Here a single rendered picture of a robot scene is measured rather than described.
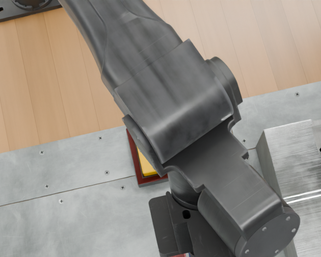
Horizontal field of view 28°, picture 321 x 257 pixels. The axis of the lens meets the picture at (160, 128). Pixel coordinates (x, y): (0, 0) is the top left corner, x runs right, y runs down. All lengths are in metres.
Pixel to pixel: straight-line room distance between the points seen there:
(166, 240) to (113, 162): 0.28
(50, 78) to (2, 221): 0.21
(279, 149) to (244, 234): 0.33
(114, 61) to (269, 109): 0.45
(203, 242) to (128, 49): 0.18
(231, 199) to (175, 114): 0.07
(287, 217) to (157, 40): 0.16
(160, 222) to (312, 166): 0.24
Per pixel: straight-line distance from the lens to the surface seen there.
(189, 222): 0.55
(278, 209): 0.47
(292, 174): 0.78
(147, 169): 0.82
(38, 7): 0.95
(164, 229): 0.61
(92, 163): 0.87
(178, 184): 0.54
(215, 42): 0.92
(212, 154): 0.49
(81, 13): 0.47
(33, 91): 0.91
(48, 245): 0.86
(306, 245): 0.77
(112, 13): 0.47
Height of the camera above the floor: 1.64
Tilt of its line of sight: 75 degrees down
